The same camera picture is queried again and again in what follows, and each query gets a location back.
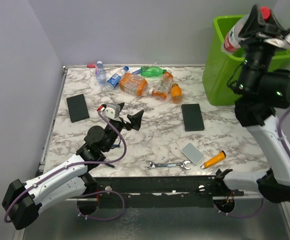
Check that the blue handled pliers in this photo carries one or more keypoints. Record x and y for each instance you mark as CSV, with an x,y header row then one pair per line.
x,y
114,153

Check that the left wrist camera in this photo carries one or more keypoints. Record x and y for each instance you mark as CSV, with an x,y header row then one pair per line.
x,y
108,110

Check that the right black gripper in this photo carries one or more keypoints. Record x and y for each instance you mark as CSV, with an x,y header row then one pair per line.
x,y
255,30

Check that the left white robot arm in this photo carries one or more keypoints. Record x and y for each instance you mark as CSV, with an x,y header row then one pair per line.
x,y
24,201

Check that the orange juice bottle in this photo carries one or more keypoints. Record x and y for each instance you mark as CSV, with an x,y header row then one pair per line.
x,y
176,93

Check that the silver open-end wrench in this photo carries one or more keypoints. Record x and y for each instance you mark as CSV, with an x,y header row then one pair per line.
x,y
182,165

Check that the green sprite bottle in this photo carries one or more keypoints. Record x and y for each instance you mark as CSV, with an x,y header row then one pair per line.
x,y
151,71

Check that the grey rectangular sharpening stone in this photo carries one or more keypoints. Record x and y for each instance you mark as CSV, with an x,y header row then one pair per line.
x,y
193,153

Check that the blue handled screwdriver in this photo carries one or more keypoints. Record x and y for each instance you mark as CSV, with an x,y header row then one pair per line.
x,y
137,72

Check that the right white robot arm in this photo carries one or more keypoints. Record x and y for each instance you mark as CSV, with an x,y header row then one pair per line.
x,y
261,92

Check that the left black foam pad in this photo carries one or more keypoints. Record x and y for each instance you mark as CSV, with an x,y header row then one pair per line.
x,y
77,108

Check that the blue label bottle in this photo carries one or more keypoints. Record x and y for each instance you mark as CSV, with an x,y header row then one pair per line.
x,y
114,80

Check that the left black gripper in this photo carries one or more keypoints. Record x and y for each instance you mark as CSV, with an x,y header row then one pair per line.
x,y
134,120

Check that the black base frame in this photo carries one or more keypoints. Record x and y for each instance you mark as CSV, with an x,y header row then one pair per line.
x,y
163,191

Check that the black foam pad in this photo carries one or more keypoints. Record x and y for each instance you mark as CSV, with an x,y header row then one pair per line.
x,y
77,108
192,117

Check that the right black foam pad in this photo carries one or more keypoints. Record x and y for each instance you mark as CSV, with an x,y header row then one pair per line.
x,y
192,117

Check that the red label bottle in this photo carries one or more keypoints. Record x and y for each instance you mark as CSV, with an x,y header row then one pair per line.
x,y
231,40

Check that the small clear bottle back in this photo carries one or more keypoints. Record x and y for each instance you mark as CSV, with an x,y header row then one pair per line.
x,y
100,73

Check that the green plastic bin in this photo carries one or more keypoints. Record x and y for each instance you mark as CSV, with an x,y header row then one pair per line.
x,y
221,66

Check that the orange label bottle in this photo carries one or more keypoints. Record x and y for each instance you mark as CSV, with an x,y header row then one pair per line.
x,y
162,89
133,84

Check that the orange screwdriver handle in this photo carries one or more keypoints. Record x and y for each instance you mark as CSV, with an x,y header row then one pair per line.
x,y
214,160

